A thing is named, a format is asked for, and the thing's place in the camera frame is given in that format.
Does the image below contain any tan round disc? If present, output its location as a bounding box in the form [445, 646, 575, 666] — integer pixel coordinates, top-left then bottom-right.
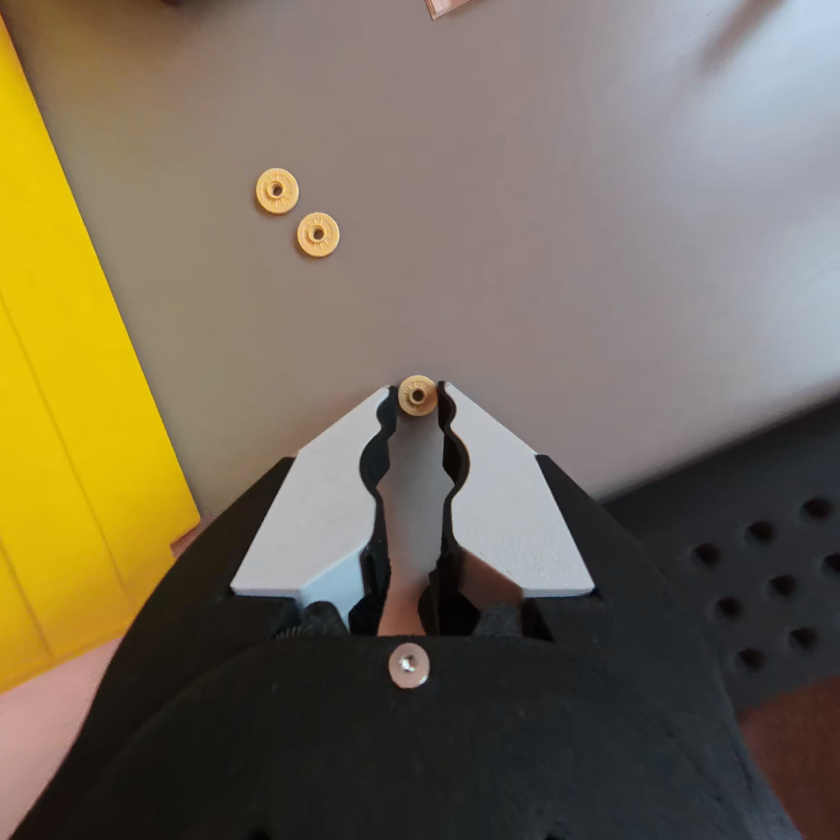
[255, 168, 300, 215]
[297, 212, 341, 258]
[398, 375, 438, 417]

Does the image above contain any grey desk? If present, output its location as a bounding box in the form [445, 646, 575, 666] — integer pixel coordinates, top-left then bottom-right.
[0, 0, 840, 526]

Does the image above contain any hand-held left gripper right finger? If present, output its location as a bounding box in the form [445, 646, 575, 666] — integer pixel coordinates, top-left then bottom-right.
[420, 381, 597, 636]

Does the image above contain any yellow plastic bin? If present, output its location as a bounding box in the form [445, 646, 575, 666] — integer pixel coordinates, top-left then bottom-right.
[0, 16, 201, 693]

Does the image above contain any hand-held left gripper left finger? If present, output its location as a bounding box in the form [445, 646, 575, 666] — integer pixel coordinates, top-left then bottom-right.
[230, 386, 400, 636]

